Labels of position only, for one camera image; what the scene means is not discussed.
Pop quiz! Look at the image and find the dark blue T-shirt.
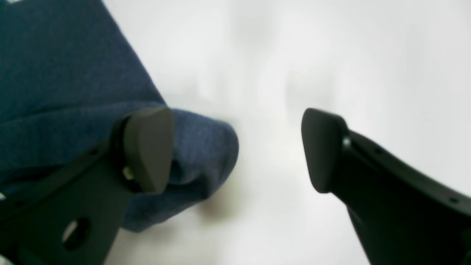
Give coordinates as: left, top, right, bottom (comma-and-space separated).
0, 0, 239, 233

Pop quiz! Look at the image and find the right gripper black image-right left finger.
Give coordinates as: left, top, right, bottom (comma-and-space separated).
1, 107, 174, 265

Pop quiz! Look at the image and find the right gripper black image-right right finger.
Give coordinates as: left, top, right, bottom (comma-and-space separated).
301, 108, 471, 265

